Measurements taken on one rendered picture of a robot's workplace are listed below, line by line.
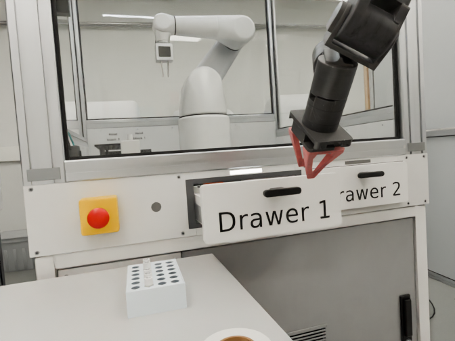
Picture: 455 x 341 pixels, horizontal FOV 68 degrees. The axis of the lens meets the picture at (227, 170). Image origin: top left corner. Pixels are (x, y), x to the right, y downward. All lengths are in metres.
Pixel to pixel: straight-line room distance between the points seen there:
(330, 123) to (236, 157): 0.32
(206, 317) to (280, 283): 0.43
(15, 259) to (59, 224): 3.08
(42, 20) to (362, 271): 0.97
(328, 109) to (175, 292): 0.35
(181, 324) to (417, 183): 0.80
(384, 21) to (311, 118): 0.16
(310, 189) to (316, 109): 0.21
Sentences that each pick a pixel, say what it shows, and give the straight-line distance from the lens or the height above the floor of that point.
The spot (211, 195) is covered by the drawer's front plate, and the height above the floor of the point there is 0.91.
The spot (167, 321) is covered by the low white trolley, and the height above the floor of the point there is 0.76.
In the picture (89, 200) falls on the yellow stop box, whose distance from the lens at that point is 0.72.
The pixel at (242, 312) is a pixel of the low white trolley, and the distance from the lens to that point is 0.51.
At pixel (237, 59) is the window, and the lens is 0.85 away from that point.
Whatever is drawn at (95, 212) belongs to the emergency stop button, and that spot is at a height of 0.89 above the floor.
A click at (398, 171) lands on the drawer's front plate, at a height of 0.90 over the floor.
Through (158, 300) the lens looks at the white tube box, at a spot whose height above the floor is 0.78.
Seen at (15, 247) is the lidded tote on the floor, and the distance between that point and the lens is 3.81.
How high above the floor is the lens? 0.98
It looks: 3 degrees down
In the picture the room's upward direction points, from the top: 4 degrees counter-clockwise
